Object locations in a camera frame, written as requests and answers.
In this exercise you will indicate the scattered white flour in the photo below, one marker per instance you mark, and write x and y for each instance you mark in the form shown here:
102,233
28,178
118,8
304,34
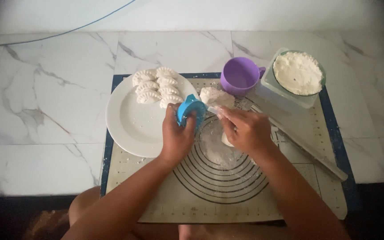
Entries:
217,148

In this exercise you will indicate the blue dumpling press mold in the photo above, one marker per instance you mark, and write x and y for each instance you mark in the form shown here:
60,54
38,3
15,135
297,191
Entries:
188,108

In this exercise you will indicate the pile of white crimped dumplings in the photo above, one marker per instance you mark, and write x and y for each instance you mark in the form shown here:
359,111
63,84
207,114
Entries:
158,87

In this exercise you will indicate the white round plate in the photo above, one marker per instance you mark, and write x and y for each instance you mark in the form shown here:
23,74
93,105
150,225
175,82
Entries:
135,126

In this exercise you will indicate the white flour heap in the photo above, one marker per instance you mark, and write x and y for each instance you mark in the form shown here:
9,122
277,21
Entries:
297,73

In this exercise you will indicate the clear rectangular plastic container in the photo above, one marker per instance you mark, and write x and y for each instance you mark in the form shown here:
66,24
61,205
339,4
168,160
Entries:
272,87

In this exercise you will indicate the purple plastic cup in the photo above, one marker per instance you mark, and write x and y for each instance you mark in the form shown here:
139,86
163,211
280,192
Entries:
238,76

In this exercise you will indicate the small white dough piece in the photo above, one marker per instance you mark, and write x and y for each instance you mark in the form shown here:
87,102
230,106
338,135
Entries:
226,140

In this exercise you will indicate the person's right hand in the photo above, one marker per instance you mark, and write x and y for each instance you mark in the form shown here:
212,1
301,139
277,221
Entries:
248,131

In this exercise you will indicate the translucent white rolling pin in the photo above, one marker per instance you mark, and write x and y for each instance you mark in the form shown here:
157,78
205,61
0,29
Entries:
305,146

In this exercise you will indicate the white dough lump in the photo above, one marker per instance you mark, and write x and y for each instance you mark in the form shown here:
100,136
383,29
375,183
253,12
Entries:
216,97

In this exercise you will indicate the person's left hand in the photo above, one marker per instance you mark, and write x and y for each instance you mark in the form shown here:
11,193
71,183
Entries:
177,136

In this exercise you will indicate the person's right fingers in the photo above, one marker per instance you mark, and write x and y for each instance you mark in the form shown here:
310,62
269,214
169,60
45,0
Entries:
229,118

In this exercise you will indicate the glass bowl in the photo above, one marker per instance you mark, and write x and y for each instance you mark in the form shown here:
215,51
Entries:
322,75

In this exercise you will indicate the beige silicone baking mat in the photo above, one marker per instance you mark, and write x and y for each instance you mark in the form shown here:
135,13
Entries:
212,206

